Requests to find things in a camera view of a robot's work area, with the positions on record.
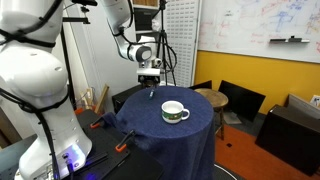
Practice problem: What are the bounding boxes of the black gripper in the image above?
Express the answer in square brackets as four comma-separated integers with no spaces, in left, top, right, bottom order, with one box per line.
[138,74,160,90]

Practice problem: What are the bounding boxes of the green and white mug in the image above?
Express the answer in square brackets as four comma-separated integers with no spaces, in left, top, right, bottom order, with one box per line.
[161,100,191,125]

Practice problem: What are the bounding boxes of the black speaker box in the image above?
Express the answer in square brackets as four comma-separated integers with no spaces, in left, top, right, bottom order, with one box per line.
[111,84,149,115]

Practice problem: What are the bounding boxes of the white perforated panel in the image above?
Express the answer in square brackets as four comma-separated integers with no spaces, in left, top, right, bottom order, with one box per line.
[163,0,203,89]

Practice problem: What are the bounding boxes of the wooden plank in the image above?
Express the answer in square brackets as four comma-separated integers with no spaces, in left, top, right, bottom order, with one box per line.
[94,84,110,115]

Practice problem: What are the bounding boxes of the small black leaning monitor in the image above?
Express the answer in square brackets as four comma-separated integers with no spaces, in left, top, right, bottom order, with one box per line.
[188,80,213,91]

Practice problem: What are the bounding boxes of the round wooden stool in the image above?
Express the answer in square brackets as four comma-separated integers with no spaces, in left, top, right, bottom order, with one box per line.
[193,87,230,142]

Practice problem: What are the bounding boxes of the blue table cloth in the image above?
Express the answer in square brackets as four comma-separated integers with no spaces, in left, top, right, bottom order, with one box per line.
[101,85,216,180]

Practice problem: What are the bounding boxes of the black box on shelf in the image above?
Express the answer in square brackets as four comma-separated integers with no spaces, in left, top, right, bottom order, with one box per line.
[134,9,155,33]

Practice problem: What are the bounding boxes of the orange and black clamp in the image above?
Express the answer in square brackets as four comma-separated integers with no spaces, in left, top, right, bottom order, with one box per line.
[89,114,106,130]
[115,129,136,153]

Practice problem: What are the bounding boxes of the gray floor board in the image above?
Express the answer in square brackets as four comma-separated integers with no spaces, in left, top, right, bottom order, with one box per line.
[223,111,243,126]

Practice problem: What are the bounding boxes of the large black monitor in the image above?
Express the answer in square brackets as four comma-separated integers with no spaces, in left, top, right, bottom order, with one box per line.
[218,79,267,123]

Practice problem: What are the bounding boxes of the black flat bar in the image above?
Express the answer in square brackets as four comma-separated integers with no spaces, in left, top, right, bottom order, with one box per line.
[71,152,109,177]

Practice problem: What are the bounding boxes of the scribbled whiteboard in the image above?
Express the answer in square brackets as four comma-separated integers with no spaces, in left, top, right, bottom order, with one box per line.
[197,0,320,65]

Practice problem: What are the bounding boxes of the whiteboard eraser tray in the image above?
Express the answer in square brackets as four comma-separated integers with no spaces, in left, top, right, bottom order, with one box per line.
[269,35,311,45]

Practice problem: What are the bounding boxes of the black cabinet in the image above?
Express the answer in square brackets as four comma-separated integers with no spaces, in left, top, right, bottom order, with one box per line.
[254,104,320,178]

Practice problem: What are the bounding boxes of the light gray panel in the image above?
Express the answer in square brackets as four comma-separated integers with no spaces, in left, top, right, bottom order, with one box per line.
[287,93,320,121]

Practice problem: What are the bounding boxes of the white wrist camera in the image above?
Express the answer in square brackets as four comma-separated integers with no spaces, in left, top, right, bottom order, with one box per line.
[136,68,161,77]

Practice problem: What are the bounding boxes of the black camera tripod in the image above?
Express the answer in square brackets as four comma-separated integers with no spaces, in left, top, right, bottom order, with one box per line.
[153,0,178,87]

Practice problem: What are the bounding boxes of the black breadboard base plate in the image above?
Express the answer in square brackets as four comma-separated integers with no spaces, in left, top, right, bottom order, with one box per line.
[0,109,164,180]

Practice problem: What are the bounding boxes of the black camera stand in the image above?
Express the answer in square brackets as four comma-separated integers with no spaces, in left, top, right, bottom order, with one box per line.
[59,15,92,109]

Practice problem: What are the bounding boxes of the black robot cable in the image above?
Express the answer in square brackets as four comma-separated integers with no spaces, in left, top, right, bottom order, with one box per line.
[0,0,73,180]

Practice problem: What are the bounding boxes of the white wall outlet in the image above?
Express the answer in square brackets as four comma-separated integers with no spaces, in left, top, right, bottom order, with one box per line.
[309,94,320,108]

